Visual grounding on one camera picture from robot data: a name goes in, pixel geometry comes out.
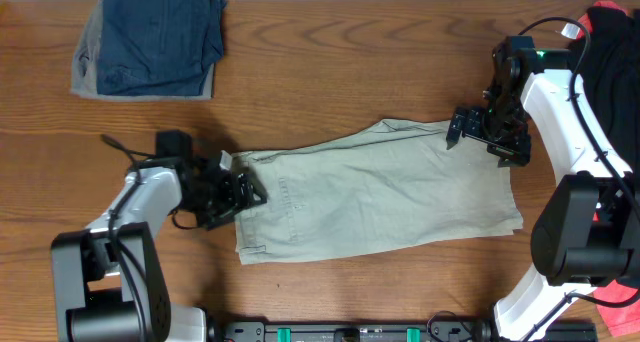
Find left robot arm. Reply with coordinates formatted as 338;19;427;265
51;152;267;341

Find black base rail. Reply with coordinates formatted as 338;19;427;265
214;320;599;342

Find folded grey garment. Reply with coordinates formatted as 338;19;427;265
70;0;215;102

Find red garment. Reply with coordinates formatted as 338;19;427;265
559;0;640;338

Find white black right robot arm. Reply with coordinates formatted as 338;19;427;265
446;35;639;341

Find folded dark blue garment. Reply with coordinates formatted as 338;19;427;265
96;0;226;97

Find black garment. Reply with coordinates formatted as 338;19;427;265
580;1;639;172

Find khaki shorts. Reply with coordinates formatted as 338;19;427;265
235;119;523;265

